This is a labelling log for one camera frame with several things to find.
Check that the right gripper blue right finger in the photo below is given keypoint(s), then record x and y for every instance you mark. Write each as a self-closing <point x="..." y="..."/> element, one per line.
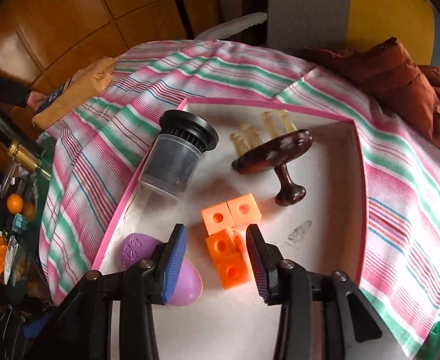
<point x="258" y="256"/>

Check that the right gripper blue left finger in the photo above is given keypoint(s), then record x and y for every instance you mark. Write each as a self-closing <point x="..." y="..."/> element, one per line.
<point x="171" y="261"/>

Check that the purple carved egg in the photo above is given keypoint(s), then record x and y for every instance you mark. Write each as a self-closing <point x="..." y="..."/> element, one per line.
<point x="137" y="246"/>

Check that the orange cube block toy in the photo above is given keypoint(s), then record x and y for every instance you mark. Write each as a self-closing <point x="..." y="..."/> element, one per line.
<point x="226" y="225"/>

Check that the person's hand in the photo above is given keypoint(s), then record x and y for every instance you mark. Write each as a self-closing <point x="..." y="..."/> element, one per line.
<point x="35" y="100"/>

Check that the white tray with pink rim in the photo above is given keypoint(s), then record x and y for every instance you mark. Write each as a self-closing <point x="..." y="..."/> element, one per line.
<point x="324" y="233"/>

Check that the clear jar with black lid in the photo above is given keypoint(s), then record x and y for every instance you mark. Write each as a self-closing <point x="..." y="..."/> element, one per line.
<point x="176" y="152"/>

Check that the dark wooden massage brush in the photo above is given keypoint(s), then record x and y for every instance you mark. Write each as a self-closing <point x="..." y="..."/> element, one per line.
<point x="256" y="156"/>

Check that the striped pink green bedspread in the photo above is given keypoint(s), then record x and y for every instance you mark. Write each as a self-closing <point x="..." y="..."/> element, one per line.
<point x="101" y="143"/>

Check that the orange fruit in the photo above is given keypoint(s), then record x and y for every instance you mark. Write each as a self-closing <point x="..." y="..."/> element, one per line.
<point x="15" y="204"/>

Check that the dark bottle with gold neck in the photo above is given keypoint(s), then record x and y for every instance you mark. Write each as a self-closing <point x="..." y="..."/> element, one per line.
<point x="22" y="149"/>

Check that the brown paper package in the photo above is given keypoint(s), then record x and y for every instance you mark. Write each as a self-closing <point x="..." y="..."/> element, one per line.
<point x="82" y="86"/>

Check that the green plastic holder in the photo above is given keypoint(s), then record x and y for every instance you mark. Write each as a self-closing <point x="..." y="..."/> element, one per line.
<point x="431" y="347"/>

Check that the rust brown quilted blanket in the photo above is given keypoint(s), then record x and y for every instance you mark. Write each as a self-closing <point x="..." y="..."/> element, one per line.
<point x="388" y="73"/>

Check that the grey yellow blue headboard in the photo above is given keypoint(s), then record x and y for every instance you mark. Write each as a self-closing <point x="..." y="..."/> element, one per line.
<point x="355" y="24"/>

